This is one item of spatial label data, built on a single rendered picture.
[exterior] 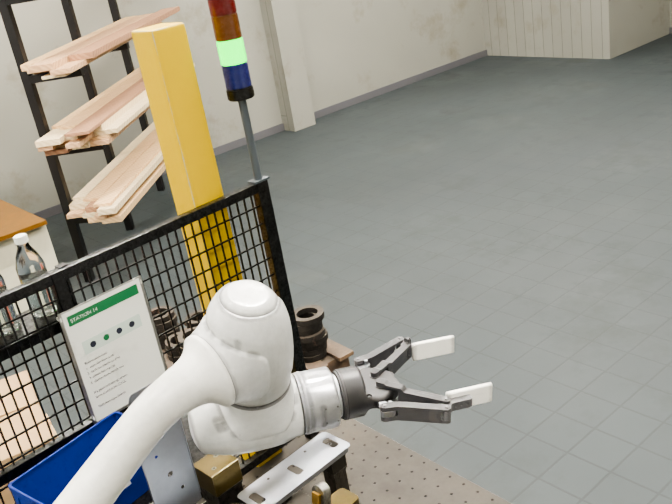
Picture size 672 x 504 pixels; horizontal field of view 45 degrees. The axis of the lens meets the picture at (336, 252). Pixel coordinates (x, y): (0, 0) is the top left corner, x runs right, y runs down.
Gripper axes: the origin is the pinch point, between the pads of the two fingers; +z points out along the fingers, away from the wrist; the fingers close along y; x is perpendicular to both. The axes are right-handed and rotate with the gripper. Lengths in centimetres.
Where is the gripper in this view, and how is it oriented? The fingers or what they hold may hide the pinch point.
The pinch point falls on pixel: (464, 367)
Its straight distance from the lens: 124.6
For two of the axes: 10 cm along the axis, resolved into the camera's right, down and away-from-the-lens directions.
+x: -0.5, -9.0, -4.4
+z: 9.6, -1.7, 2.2
